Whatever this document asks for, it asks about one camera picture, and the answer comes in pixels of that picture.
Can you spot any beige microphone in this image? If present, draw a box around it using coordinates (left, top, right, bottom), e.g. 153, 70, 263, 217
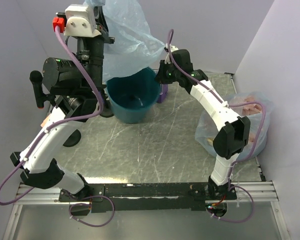
40, 115, 50, 128

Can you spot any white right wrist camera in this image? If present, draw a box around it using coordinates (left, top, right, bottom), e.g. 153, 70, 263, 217
164, 43, 178, 64

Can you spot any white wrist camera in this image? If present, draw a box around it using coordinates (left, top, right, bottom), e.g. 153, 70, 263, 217
52, 4, 102, 38
164, 43, 178, 64

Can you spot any teal plastic trash bin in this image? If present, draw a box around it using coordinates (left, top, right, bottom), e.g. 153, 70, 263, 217
106, 67, 161, 124

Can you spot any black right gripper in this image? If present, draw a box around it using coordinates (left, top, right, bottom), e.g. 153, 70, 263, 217
154, 60, 181, 86

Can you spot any black round stand base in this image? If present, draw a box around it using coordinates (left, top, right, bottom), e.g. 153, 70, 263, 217
63, 129, 82, 148

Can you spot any purple metronome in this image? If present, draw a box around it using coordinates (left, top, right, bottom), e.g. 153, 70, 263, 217
157, 84, 169, 104

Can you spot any aluminium frame rail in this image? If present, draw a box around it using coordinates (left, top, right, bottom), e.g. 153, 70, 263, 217
14, 181, 279, 205

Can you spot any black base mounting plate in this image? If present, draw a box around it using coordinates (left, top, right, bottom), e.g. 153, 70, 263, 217
58, 182, 237, 213

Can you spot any black microphone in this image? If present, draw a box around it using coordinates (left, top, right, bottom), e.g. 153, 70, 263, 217
29, 70, 56, 109

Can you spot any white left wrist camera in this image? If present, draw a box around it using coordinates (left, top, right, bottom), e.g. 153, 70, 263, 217
52, 4, 102, 38

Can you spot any black purple-mic stand base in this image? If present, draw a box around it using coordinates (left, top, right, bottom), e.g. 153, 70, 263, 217
100, 92, 114, 118

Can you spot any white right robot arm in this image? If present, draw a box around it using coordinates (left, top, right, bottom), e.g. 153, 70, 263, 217
155, 47, 251, 199

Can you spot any light blue trash bag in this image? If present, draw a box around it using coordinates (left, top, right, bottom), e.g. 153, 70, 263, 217
83, 0, 164, 83

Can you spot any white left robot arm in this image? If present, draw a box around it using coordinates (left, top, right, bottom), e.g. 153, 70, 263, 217
10, 4, 115, 201

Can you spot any clear bag with trash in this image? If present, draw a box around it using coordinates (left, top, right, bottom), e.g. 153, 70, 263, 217
194, 91, 274, 161

